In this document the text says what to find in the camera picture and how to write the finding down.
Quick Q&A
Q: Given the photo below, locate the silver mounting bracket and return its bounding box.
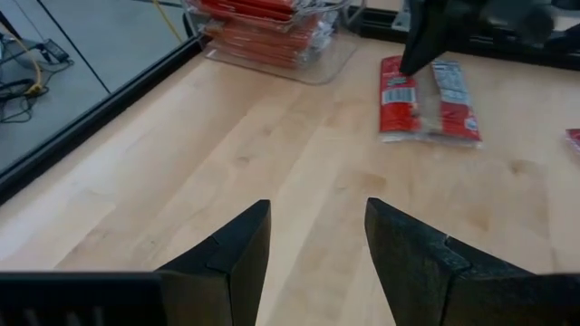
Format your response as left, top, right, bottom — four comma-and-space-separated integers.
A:
391, 7, 412, 33

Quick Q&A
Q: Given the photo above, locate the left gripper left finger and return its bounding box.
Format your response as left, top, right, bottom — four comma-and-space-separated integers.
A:
0, 198, 272, 326

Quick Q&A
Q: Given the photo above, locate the black cable bundle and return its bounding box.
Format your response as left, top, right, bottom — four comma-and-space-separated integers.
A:
0, 43, 76, 124

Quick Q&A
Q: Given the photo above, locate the clear plastic basket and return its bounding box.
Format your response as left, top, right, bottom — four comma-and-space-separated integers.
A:
180, 0, 359, 87

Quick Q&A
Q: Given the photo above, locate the black metal table frame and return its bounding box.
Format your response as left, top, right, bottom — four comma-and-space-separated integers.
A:
0, 4, 580, 206

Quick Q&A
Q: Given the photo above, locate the black power adapter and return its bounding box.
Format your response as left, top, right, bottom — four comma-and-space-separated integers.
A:
39, 38, 72, 64

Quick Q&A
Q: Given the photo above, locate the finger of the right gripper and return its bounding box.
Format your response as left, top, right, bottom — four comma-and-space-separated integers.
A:
398, 0, 457, 77

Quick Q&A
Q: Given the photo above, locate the yellow cable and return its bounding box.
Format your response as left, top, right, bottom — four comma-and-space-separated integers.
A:
151, 0, 185, 44

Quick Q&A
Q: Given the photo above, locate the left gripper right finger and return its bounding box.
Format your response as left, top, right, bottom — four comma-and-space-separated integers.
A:
364, 197, 580, 326

